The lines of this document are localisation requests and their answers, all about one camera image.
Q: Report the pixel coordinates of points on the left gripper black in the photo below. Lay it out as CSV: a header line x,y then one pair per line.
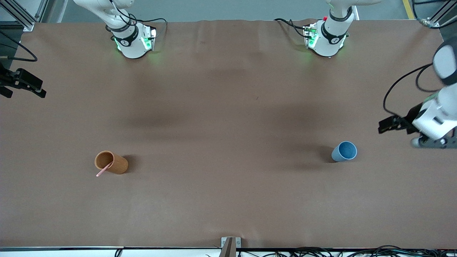
x,y
409,119

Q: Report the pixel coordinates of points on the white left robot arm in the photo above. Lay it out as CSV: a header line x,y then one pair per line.
x,y
330,39

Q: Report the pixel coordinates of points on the pink chopstick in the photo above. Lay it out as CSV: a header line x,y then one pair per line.
x,y
103,171

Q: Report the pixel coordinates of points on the aluminium frame profile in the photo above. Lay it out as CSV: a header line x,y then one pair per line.
x,y
433,16
21,14

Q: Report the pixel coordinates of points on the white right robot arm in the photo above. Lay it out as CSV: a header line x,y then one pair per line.
x,y
130,43

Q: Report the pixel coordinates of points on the brown table mat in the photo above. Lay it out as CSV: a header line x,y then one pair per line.
x,y
228,196

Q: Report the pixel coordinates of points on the blue cup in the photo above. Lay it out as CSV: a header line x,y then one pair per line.
x,y
344,151

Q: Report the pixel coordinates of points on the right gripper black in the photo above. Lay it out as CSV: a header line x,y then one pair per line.
x,y
6,80

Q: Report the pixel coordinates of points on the grey metal bracket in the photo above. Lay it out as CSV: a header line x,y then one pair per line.
x,y
230,246

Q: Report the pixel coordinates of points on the orange cup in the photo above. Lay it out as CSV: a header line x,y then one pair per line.
x,y
112,163

